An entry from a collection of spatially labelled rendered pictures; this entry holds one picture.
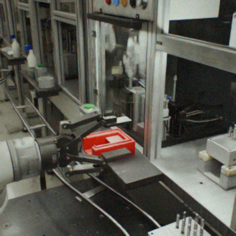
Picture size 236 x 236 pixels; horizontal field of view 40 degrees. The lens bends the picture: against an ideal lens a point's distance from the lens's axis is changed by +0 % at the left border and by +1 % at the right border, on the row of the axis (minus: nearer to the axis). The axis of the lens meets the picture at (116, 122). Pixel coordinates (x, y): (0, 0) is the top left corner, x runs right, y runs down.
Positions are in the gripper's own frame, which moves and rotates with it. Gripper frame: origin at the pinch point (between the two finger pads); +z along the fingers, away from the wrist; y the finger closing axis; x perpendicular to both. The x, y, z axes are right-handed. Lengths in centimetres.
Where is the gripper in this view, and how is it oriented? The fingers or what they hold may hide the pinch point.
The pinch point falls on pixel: (119, 137)
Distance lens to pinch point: 80.3
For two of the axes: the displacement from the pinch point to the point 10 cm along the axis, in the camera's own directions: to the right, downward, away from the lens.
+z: 8.9, -1.7, 4.1
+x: -4.5, -3.5, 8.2
